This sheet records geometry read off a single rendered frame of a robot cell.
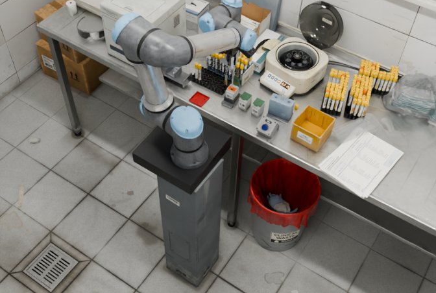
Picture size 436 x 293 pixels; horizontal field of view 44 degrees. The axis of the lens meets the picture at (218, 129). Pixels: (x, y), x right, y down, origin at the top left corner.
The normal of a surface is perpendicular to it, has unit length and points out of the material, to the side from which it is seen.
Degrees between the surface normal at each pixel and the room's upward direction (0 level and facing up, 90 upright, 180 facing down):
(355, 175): 1
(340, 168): 1
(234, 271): 0
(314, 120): 90
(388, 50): 90
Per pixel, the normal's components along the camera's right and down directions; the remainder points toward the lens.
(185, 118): 0.08, -0.54
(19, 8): 0.83, 0.43
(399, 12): -0.56, 0.63
